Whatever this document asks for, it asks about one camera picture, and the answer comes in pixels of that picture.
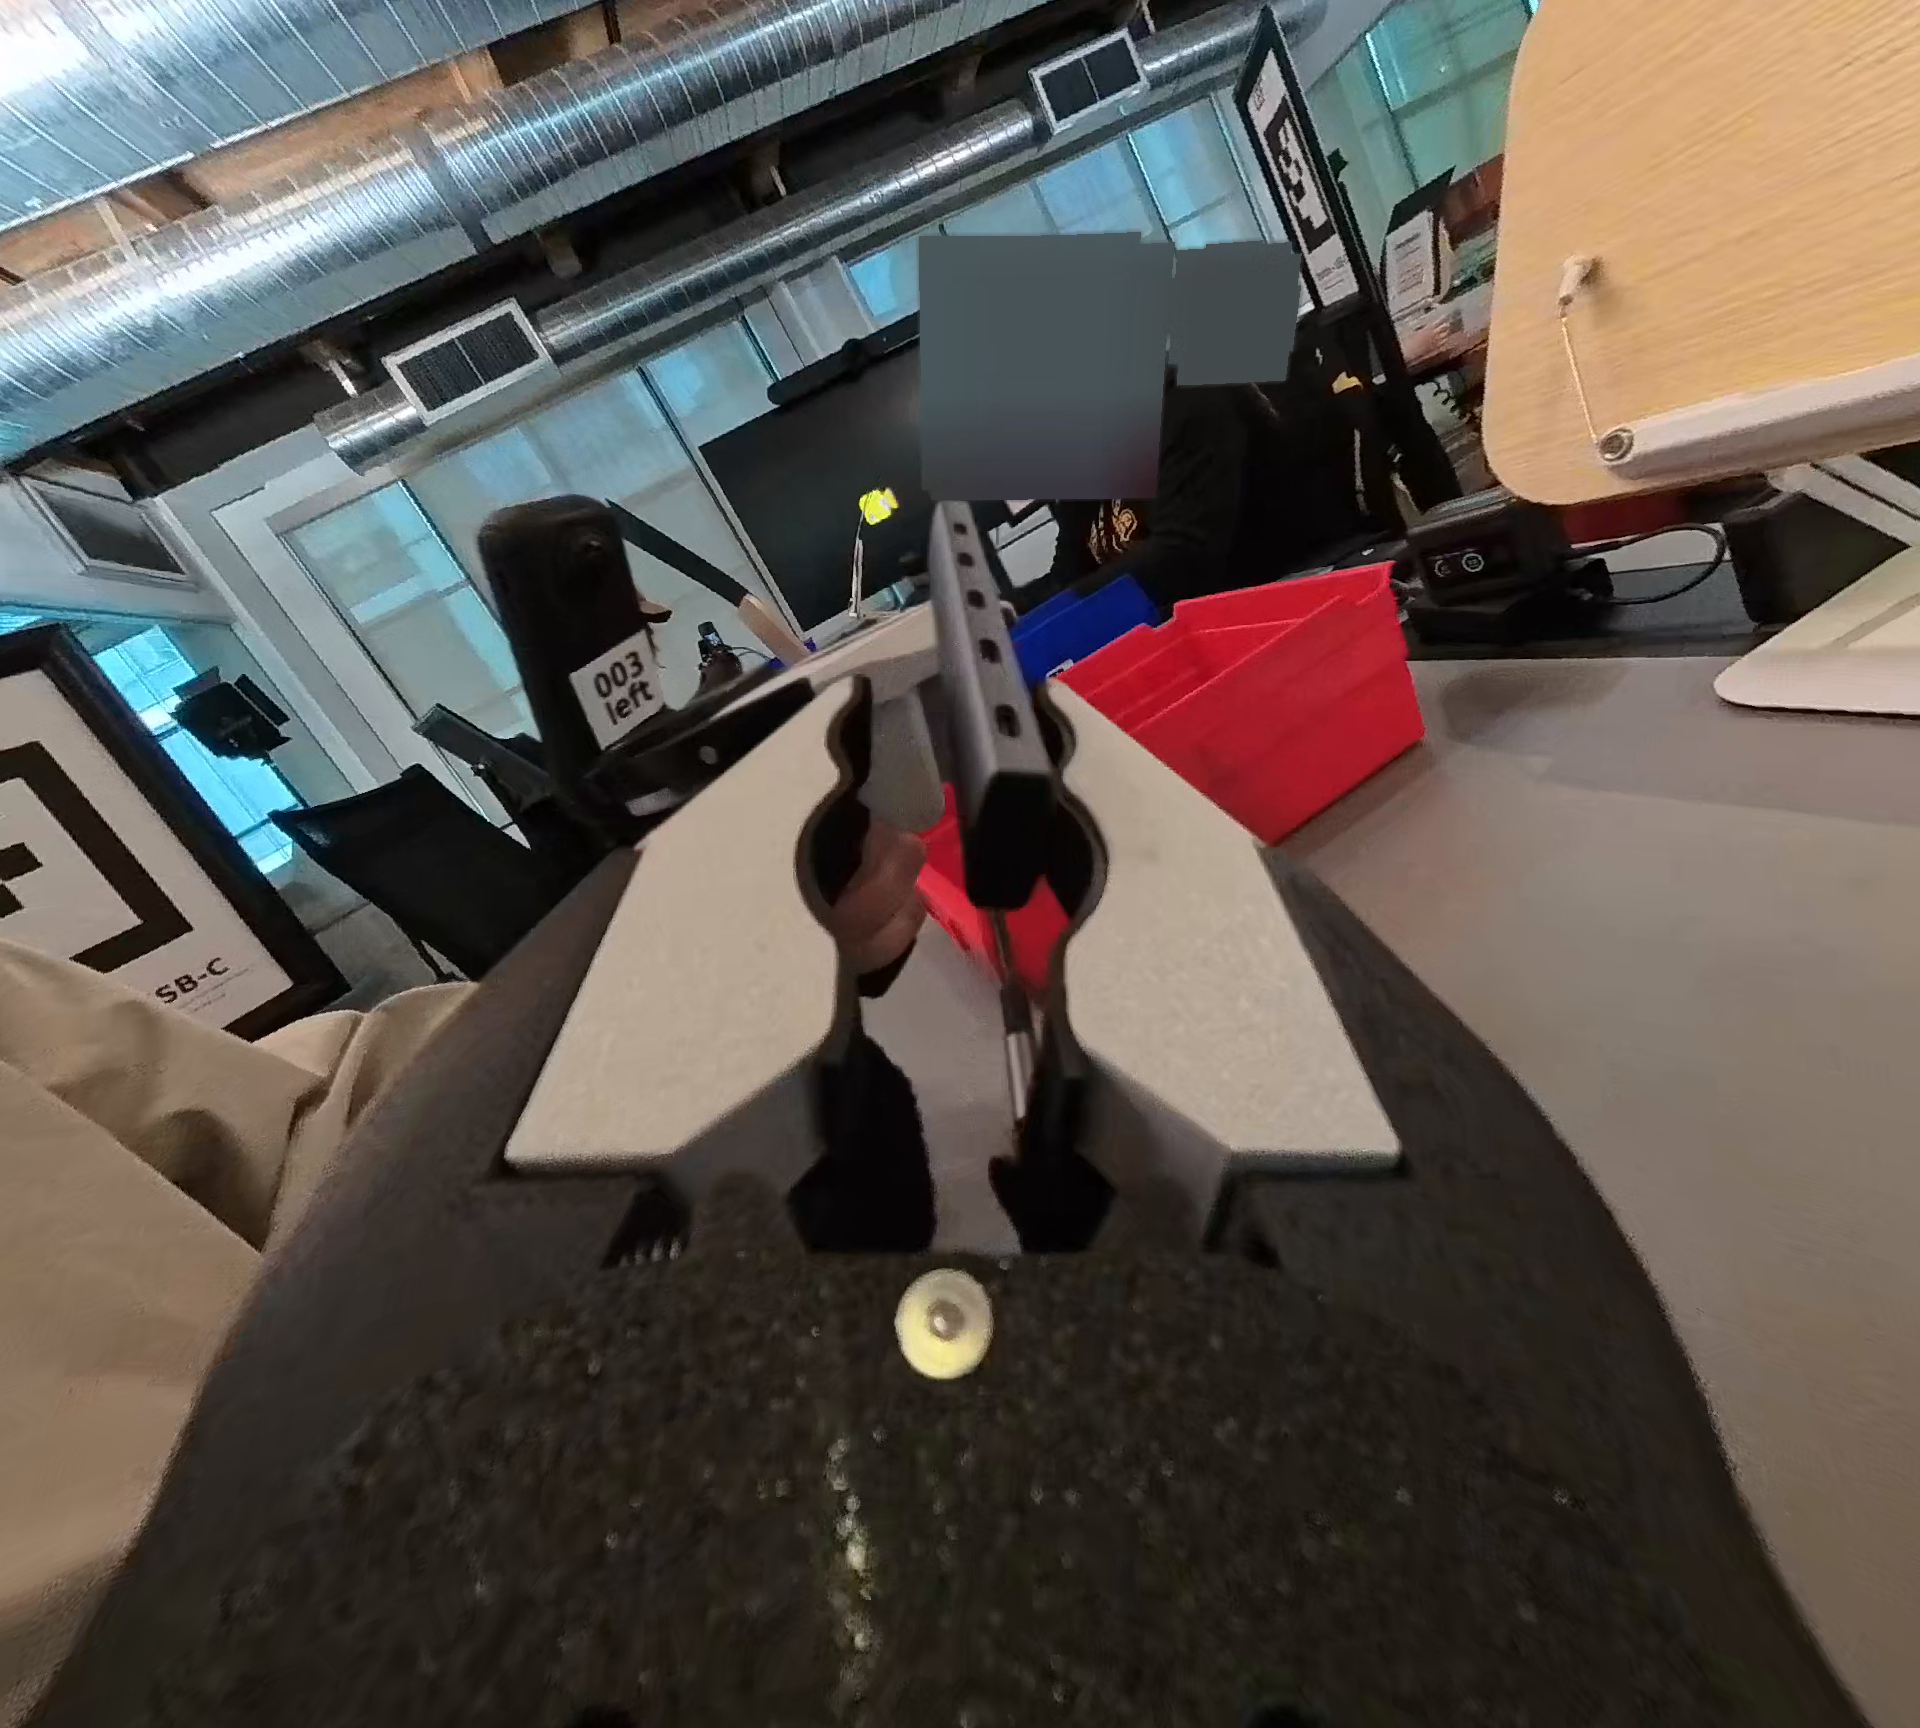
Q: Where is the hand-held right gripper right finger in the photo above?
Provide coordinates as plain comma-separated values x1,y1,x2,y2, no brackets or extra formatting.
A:
1026,678,1408,1232

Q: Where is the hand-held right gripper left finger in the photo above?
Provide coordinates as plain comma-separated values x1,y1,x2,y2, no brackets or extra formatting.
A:
501,675,930,1225

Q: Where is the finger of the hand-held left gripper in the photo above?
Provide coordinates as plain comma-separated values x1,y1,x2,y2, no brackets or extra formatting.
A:
746,623,954,837

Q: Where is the dark grey USB hub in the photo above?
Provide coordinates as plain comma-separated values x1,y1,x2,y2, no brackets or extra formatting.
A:
925,498,1085,1152

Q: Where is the large red plastic bin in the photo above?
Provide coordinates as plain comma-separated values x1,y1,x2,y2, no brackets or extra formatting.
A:
913,563,1427,973

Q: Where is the person's left forearm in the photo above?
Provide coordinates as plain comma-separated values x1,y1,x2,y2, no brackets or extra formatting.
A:
0,937,497,1728

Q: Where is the yellow desk lamp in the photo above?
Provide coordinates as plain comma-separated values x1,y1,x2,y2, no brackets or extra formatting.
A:
841,482,905,629

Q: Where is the grey desk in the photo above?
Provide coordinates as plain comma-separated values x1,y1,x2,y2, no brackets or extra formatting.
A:
861,640,1920,1728

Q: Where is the person's left hand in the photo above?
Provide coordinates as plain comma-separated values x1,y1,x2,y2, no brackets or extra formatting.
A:
832,832,931,998

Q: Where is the large blue plastic bin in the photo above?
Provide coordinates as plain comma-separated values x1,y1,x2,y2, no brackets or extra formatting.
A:
1007,570,1163,688

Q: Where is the large black screen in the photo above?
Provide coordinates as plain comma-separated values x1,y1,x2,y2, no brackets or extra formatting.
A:
696,324,924,632

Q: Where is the black chair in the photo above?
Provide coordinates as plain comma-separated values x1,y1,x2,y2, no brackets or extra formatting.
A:
270,701,632,989

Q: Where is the black studio light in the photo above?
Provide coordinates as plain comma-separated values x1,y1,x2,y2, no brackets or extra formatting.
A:
167,666,298,758

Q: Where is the black power station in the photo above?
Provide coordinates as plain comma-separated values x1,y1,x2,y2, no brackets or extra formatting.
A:
1402,498,1614,648

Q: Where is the black framed marker sign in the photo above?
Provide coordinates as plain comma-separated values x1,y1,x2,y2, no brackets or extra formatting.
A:
1231,3,1412,320
0,625,353,1044

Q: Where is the black power brick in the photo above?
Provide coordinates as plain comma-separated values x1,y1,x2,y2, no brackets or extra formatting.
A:
1722,486,1840,629

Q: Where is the white stand base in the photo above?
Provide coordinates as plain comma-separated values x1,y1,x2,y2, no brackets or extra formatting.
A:
1714,461,1920,718

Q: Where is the light wooden tilted tabletop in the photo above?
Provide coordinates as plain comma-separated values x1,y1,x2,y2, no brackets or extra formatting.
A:
1481,0,1920,508

